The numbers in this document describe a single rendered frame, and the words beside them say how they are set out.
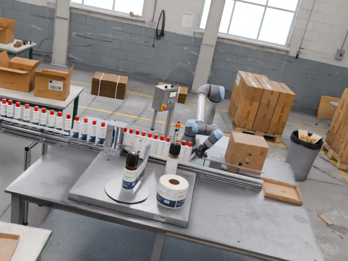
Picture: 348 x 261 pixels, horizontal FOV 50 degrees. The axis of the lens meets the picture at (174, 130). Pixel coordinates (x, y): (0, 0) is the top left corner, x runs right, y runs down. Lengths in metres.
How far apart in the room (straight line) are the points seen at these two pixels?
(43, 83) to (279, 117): 3.95
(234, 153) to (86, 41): 5.99
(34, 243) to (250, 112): 4.81
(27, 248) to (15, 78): 2.66
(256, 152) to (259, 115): 3.27
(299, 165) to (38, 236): 3.93
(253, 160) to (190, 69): 5.41
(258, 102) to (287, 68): 2.48
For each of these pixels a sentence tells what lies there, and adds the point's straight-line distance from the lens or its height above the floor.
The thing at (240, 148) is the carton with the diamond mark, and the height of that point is 1.07.
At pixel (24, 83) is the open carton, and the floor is 0.88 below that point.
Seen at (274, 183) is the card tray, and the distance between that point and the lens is 3.33.
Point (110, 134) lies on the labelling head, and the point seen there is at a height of 1.06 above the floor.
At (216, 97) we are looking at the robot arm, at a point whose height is 1.41.
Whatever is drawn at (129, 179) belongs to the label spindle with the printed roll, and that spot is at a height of 1.00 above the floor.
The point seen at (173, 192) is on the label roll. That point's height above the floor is 1.00.
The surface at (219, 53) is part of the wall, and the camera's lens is 8.41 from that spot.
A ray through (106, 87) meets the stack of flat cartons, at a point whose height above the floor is 0.19.
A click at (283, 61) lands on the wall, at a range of 8.68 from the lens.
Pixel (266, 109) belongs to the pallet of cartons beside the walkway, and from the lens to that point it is 6.47.
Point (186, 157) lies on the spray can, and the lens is 3.06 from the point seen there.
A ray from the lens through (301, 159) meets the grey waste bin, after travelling 5.40.
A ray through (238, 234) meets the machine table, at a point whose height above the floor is 0.83.
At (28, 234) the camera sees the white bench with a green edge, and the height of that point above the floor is 0.80.
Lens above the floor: 2.28
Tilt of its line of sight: 22 degrees down
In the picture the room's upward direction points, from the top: 12 degrees clockwise
